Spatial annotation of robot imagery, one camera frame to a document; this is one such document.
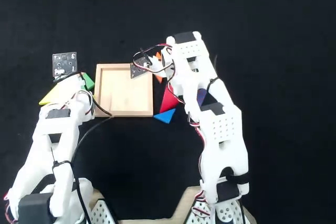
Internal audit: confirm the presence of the red tangram triangle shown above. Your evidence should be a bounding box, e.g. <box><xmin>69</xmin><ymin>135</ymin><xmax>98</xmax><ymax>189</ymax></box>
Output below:
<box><xmin>159</xmin><ymin>82</ymin><xmax>182</xmax><ymax>114</ymax></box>

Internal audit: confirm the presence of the blue tangram triangle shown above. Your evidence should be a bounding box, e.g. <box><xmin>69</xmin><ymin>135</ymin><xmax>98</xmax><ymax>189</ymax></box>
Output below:
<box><xmin>153</xmin><ymin>108</ymin><xmax>176</xmax><ymax>125</ymax></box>

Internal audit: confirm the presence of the purple tangram piece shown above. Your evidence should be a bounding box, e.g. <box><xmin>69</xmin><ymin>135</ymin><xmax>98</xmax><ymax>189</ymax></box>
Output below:
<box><xmin>196</xmin><ymin>88</ymin><xmax>208</xmax><ymax>107</ymax></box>

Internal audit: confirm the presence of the square wooden tray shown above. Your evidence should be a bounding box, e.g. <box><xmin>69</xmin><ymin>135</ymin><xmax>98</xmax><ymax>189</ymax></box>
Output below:
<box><xmin>93</xmin><ymin>63</ymin><xmax>154</xmax><ymax>118</ymax></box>

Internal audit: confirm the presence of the orange tangram piece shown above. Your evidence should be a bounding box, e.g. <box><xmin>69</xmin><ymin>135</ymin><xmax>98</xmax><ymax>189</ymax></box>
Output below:
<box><xmin>154</xmin><ymin>50</ymin><xmax>166</xmax><ymax>83</ymax></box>

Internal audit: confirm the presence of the green tangram piece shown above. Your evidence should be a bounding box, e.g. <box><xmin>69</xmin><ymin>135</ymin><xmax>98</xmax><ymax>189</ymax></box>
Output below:
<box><xmin>80</xmin><ymin>72</ymin><xmax>96</xmax><ymax>91</ymax></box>

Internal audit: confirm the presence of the yellow tangram triangle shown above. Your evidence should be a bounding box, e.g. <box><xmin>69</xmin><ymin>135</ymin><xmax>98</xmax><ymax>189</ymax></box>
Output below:
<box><xmin>38</xmin><ymin>81</ymin><xmax>69</xmax><ymax>106</ymax></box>

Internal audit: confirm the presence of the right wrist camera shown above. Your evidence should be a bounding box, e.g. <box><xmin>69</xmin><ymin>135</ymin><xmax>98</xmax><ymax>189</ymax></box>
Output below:
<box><xmin>130</xmin><ymin>56</ymin><xmax>153</xmax><ymax>80</ymax></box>

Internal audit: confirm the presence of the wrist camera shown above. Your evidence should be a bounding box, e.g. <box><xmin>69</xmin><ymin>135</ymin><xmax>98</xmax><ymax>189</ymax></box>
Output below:
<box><xmin>130</xmin><ymin>56</ymin><xmax>153</xmax><ymax>80</ymax></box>
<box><xmin>51</xmin><ymin>51</ymin><xmax>78</xmax><ymax>82</ymax></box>

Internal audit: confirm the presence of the black cable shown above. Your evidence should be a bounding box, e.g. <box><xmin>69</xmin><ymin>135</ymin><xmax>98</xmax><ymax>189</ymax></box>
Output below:
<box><xmin>71</xmin><ymin>91</ymin><xmax>114</xmax><ymax>224</ymax></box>

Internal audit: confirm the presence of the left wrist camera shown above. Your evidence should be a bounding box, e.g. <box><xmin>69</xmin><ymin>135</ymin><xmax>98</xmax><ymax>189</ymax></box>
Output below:
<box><xmin>51</xmin><ymin>51</ymin><xmax>78</xmax><ymax>82</ymax></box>

